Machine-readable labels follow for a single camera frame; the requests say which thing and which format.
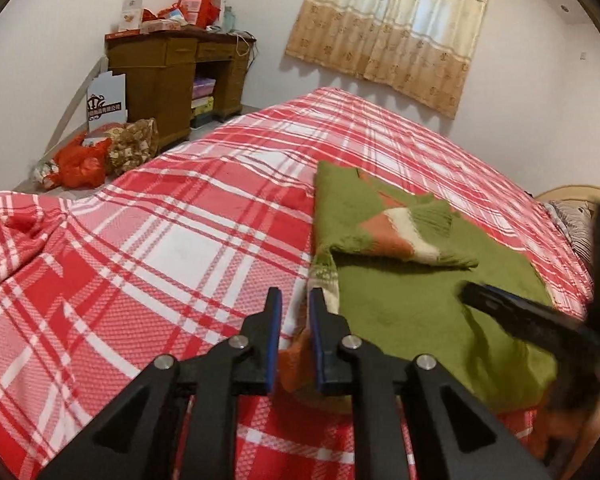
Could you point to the white printed cardboard box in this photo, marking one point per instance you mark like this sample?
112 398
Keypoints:
105 101

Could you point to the dark brown wooden desk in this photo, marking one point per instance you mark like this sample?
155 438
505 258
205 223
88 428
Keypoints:
160 70

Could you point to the red white plaid bedspread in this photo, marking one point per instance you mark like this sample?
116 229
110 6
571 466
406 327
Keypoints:
169 258

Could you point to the cream wooden headboard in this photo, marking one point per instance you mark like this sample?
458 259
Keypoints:
576 195

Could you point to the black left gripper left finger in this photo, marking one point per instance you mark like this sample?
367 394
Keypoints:
178 419

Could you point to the brown floral bag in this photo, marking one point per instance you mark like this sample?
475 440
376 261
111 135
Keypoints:
132 145

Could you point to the beige patterned window curtain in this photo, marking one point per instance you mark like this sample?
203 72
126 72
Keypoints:
420 48

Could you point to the green striped knit sweater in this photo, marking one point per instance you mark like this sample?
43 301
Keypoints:
392 264

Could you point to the grey patterned pillow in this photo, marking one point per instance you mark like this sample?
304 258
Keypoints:
575 222

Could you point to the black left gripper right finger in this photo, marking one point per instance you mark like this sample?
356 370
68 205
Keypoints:
411 419

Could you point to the red gift boxes on desk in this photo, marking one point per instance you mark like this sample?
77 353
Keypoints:
198 13

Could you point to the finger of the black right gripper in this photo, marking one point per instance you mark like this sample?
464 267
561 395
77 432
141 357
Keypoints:
541 325

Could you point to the stacked books in desk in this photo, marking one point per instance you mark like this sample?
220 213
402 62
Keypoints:
202 96

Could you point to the red plastic bag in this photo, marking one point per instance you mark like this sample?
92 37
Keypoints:
78 165

